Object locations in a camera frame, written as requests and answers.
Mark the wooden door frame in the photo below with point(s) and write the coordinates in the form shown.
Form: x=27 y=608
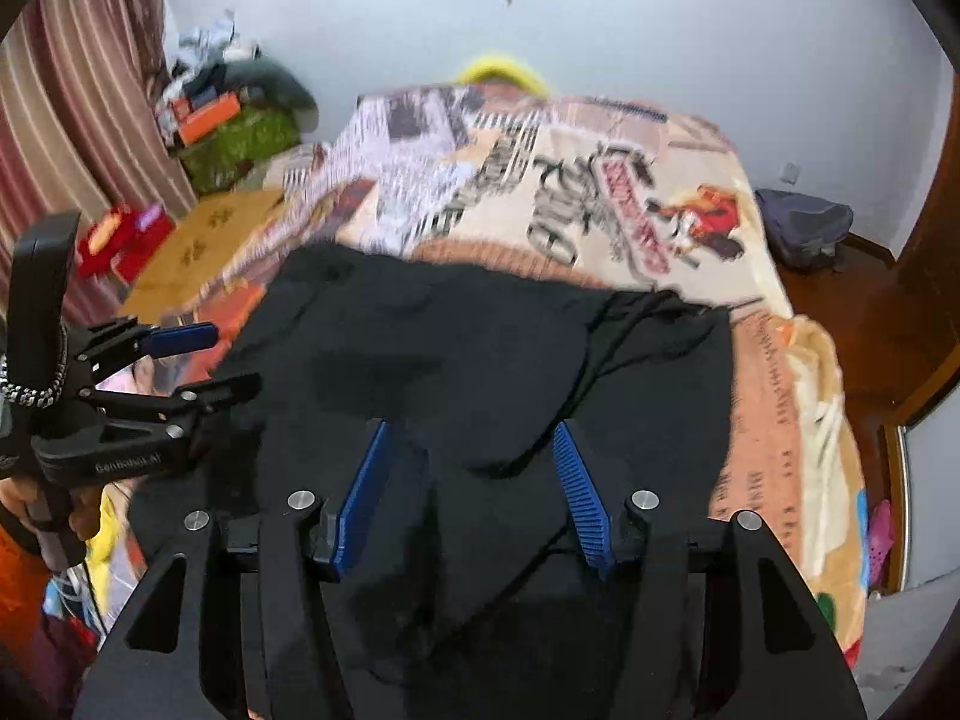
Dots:
x=900 y=480

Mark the white wall socket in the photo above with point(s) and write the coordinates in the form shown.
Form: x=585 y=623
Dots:
x=788 y=172

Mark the person's left hand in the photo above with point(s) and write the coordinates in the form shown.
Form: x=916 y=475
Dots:
x=19 y=502

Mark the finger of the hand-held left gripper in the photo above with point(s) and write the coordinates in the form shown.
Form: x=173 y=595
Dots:
x=217 y=394
x=184 y=337

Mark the small orange box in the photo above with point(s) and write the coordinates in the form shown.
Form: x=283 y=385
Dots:
x=178 y=112

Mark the grey backpack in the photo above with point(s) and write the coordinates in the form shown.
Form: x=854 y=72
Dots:
x=802 y=229

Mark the bed with newspaper-print cover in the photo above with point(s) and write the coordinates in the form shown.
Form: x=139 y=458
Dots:
x=675 y=135

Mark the red plush toy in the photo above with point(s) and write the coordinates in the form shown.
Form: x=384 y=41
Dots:
x=112 y=236

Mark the green cloth covered cabinet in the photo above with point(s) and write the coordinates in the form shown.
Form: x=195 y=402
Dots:
x=240 y=146

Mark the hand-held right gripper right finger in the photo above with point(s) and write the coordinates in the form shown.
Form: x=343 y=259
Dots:
x=585 y=502

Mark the grey plush pillow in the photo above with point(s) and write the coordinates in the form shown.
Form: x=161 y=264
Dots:
x=281 y=82

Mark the yellow curved pillow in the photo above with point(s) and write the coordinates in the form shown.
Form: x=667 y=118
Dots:
x=499 y=67

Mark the pink clog shoe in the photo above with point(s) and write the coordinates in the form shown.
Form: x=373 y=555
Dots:
x=881 y=540

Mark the bamboo lap desk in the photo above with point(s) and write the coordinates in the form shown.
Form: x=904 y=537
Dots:
x=202 y=240

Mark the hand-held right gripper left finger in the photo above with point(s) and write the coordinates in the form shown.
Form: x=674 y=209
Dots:
x=364 y=495

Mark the striped red curtain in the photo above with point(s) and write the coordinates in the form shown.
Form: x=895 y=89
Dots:
x=67 y=90

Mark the black zip hoodie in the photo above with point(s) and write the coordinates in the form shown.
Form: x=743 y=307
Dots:
x=450 y=330

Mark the long orange box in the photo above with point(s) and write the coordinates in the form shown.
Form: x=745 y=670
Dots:
x=210 y=118

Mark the pile of clothes and papers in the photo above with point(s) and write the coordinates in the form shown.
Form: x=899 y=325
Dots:
x=206 y=52

